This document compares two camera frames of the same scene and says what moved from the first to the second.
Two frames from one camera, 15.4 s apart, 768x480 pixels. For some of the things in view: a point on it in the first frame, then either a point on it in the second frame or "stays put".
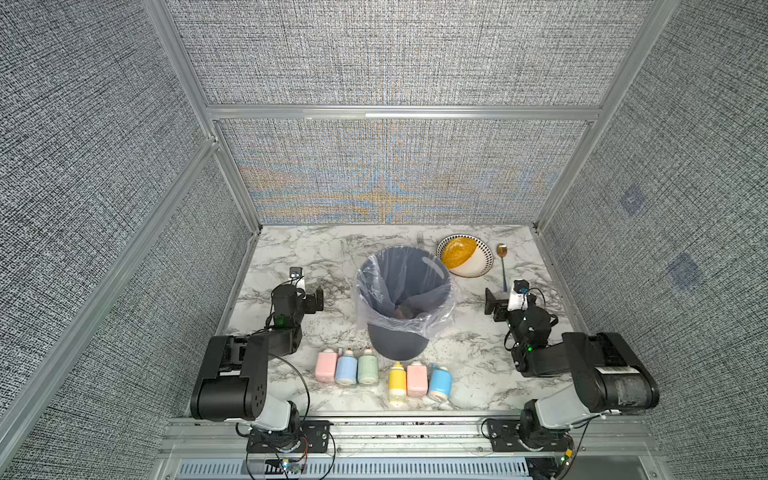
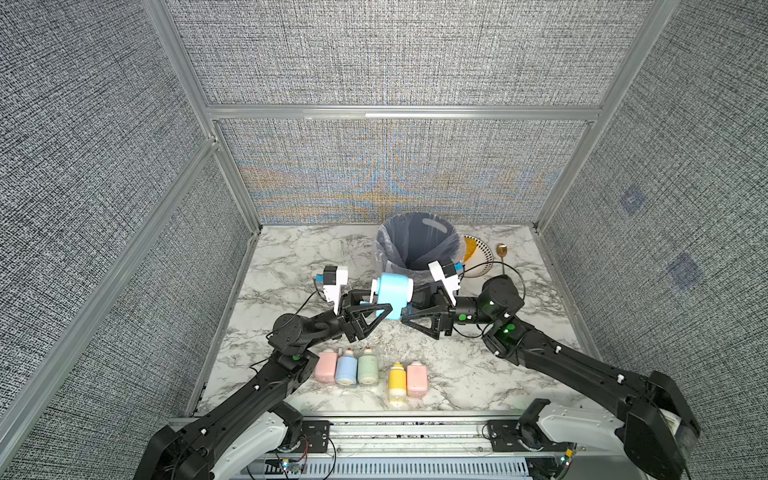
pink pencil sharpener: x=326 y=366 stays put
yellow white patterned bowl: x=465 y=255 stays put
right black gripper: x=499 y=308 -> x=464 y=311
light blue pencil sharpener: x=347 y=368 stays put
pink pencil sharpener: x=417 y=380 stays put
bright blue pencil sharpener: x=441 y=383 -> x=392 y=289
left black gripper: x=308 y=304 -> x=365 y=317
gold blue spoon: x=501 y=250 stays put
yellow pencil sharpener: x=397 y=383 stays put
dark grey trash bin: x=403 y=295 -> x=407 y=243
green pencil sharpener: x=368 y=367 stays put
